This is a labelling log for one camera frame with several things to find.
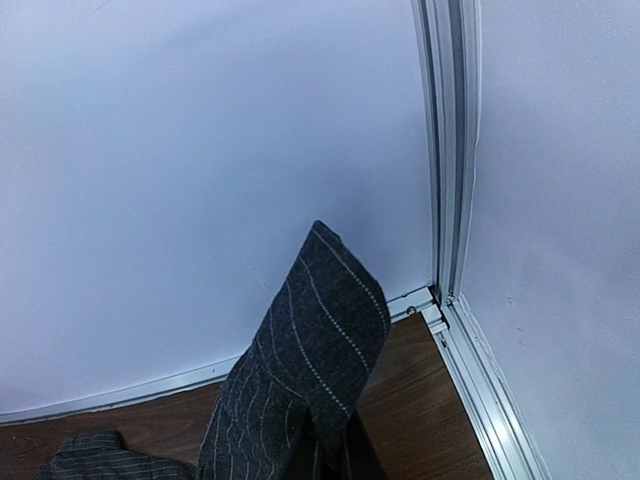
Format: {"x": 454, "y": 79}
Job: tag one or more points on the black pinstriped long sleeve shirt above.
{"x": 288, "y": 408}

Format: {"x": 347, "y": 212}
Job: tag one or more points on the right aluminium frame post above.
{"x": 449, "y": 43}

